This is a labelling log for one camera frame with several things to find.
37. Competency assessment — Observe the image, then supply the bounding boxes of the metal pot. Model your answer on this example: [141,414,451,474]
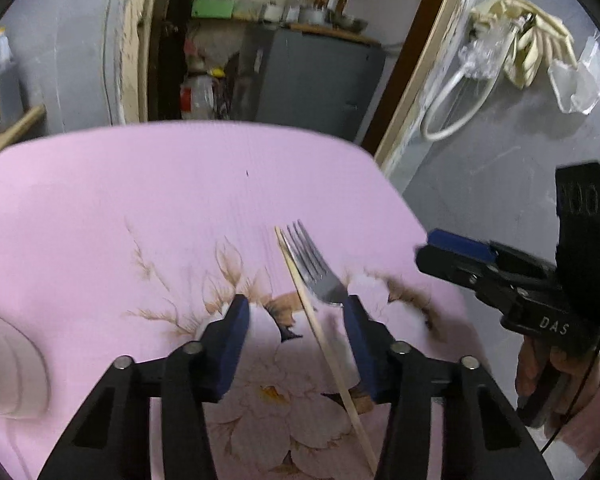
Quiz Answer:
[297,5,329,25]

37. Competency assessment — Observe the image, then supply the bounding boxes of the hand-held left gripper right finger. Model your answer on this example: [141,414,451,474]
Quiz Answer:
[342,294,556,480]

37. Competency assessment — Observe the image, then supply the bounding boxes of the metal fork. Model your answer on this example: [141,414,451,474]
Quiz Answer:
[280,220,349,307]

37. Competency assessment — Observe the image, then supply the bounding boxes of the plastic bottle with red label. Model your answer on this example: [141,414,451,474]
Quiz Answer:
[179,72,216,121]

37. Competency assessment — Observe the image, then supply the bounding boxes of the thin black cable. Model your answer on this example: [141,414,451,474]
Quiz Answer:
[540,352,600,455]

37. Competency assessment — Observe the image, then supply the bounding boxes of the pink floral printed blanket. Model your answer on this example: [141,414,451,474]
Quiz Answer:
[0,120,486,480]

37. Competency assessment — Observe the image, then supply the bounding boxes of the metal bowl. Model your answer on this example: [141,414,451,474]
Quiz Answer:
[332,12,369,31]

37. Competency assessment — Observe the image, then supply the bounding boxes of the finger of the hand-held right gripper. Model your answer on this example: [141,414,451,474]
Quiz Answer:
[426,229,557,281]
[415,244,518,311]

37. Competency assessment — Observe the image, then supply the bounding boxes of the crumpled clear plastic wrap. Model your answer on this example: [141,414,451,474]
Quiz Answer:
[457,35,507,79]

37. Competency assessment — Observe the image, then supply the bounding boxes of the green box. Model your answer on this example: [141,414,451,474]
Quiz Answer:
[190,0,234,20]

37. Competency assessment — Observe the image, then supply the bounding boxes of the person's right forearm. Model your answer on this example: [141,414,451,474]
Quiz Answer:
[545,350,600,468]

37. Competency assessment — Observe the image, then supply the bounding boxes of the grey metal cabinet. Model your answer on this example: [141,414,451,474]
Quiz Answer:
[230,25,386,142]

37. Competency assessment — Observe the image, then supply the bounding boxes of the person's right hand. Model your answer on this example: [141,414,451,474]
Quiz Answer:
[515,335,600,401]

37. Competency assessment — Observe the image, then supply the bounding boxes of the white cushion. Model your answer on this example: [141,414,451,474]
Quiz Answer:
[0,305,50,419]

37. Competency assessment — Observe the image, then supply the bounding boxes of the wooden chopstick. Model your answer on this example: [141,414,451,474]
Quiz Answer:
[274,226,379,476]

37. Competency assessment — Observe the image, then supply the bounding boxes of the wooden shelf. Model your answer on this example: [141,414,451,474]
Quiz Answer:
[0,105,48,177]

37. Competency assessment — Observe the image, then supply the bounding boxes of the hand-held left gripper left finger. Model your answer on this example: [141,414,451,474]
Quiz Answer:
[37,294,251,480]

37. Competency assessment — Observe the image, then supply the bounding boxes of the clear plastic bag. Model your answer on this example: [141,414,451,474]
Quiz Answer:
[547,35,600,115]

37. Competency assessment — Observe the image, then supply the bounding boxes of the jug of dark liquid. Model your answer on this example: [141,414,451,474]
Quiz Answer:
[0,27,24,134]

